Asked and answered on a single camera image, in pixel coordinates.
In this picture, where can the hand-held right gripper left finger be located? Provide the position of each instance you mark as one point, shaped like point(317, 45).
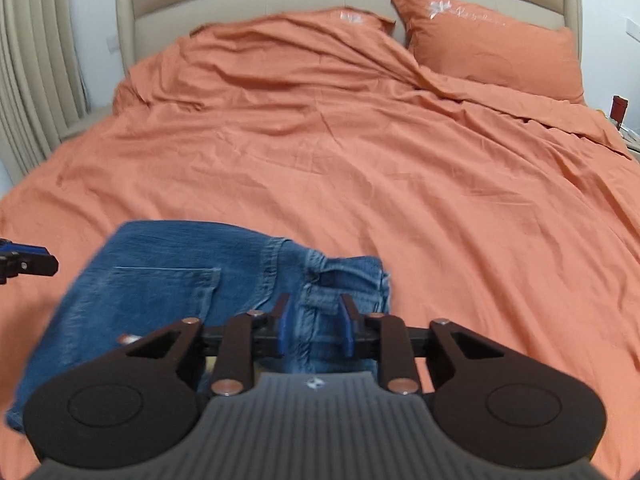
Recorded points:
point(284, 330)

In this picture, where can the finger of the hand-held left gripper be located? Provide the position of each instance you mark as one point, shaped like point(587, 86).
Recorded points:
point(30, 262)

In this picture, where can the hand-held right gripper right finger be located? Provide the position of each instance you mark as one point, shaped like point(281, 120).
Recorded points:
point(347, 330)

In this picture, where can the blue denim pants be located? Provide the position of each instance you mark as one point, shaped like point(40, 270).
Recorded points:
point(150, 285)

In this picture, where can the beige nightstand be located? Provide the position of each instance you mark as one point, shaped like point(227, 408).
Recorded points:
point(85, 122)

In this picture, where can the orange duvet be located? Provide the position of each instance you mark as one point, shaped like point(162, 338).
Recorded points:
point(350, 160)

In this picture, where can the beige curtain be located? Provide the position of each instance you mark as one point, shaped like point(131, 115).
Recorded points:
point(35, 60)

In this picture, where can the orange pillow with flower print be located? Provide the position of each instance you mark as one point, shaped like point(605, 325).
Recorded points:
point(360, 17)
point(490, 40)

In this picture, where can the white nightstand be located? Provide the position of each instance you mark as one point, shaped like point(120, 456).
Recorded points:
point(627, 135)

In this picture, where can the red cup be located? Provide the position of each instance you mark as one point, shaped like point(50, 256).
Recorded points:
point(619, 109)

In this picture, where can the white wall socket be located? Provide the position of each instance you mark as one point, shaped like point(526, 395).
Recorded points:
point(632, 29)

